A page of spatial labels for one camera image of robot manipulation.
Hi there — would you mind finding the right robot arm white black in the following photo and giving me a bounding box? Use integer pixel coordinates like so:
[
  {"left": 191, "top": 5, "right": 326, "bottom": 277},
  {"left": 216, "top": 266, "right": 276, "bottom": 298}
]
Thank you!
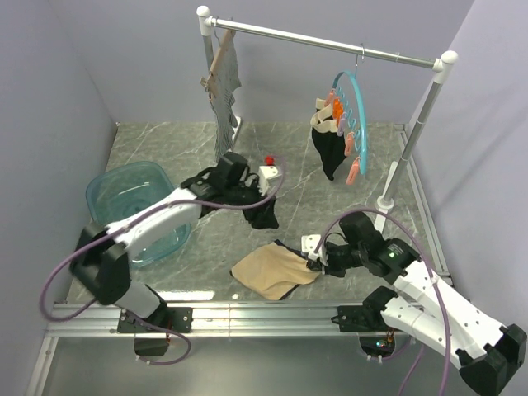
[{"left": 301, "top": 209, "right": 527, "bottom": 395}]

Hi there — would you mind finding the salmon clothespin end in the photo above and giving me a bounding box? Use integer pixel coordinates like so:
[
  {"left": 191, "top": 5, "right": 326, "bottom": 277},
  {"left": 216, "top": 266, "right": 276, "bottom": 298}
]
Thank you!
[{"left": 346, "top": 157, "right": 361, "bottom": 186}]

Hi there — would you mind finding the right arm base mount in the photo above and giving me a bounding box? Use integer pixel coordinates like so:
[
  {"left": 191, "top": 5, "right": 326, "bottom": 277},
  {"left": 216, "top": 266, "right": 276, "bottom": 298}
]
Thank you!
[{"left": 331, "top": 305, "right": 396, "bottom": 360}]

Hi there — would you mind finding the beige underwear blue trim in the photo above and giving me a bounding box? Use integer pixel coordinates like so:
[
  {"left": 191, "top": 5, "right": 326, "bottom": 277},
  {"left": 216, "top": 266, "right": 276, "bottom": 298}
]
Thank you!
[{"left": 230, "top": 240, "right": 321, "bottom": 301}]

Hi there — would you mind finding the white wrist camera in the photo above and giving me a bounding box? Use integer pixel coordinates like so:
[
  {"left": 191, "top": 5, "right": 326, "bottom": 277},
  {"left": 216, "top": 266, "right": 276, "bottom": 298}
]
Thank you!
[
  {"left": 257, "top": 155, "right": 285, "bottom": 196},
  {"left": 301, "top": 234, "right": 322, "bottom": 261}
]

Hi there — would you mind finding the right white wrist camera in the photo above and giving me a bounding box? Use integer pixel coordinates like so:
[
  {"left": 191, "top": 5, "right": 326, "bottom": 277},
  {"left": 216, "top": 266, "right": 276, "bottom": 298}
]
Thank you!
[{"left": 301, "top": 234, "right": 322, "bottom": 261}]

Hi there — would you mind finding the aluminium mounting rail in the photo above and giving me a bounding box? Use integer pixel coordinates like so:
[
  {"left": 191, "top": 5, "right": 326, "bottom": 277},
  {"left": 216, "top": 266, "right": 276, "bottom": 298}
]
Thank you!
[{"left": 25, "top": 299, "right": 500, "bottom": 396}]

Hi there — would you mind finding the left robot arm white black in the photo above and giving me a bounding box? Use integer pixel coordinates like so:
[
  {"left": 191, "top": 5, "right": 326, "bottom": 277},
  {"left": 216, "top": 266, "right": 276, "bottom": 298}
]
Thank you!
[{"left": 68, "top": 152, "right": 281, "bottom": 332}]

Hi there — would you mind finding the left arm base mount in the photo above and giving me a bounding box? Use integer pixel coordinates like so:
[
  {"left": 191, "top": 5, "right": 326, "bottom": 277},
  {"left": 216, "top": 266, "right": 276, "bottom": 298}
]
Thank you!
[{"left": 117, "top": 305, "right": 193, "bottom": 358}]

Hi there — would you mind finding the teal clip hanger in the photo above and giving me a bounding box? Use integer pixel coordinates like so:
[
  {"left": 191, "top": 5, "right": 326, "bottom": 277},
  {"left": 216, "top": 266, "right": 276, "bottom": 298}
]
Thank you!
[{"left": 330, "top": 56, "right": 369, "bottom": 176}]

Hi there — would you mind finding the teal plastic basin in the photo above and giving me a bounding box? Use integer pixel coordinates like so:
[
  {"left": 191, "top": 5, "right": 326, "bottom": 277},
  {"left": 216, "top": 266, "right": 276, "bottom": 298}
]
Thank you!
[{"left": 85, "top": 161, "right": 191, "bottom": 269}]

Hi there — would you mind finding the purple clothespin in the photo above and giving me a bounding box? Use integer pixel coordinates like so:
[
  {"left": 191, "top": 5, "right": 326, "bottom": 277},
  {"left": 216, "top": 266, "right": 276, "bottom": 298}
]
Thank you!
[{"left": 337, "top": 113, "right": 348, "bottom": 136}]

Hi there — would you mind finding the black underwear beige waistband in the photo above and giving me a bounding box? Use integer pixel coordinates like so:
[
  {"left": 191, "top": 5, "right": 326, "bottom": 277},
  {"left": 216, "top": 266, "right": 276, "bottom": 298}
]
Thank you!
[{"left": 310, "top": 98, "right": 346, "bottom": 181}]

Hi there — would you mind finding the salmon clothespin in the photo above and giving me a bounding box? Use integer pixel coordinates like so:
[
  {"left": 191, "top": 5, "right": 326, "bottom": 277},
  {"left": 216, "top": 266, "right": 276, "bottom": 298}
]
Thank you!
[
  {"left": 324, "top": 89, "right": 336, "bottom": 106},
  {"left": 344, "top": 132, "right": 355, "bottom": 157}
]

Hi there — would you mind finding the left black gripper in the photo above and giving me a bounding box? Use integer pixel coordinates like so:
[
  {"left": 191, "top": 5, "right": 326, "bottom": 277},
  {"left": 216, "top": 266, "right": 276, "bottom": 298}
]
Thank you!
[{"left": 226, "top": 177, "right": 280, "bottom": 229}]

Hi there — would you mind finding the grey striped garment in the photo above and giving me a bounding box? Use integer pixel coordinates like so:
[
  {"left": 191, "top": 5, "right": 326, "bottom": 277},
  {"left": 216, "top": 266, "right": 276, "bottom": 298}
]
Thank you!
[{"left": 210, "top": 42, "right": 242, "bottom": 161}]

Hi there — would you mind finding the orange clothespin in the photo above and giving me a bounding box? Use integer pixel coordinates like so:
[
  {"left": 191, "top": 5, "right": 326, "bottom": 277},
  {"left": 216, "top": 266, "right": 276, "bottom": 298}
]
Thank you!
[{"left": 332, "top": 97, "right": 344, "bottom": 120}]

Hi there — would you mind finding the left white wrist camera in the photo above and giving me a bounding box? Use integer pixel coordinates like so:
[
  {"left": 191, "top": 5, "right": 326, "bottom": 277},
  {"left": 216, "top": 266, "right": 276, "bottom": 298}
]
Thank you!
[{"left": 257, "top": 155, "right": 285, "bottom": 196}]

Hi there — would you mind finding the wooden clothes hanger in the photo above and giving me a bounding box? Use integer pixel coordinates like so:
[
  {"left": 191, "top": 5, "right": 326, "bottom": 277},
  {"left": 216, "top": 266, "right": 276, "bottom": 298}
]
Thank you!
[{"left": 200, "top": 29, "right": 235, "bottom": 97}]

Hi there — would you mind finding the silver white clothes rack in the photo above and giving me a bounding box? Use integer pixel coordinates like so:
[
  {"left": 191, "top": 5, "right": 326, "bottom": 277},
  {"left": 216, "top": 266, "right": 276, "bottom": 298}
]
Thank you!
[{"left": 196, "top": 6, "right": 459, "bottom": 232}]

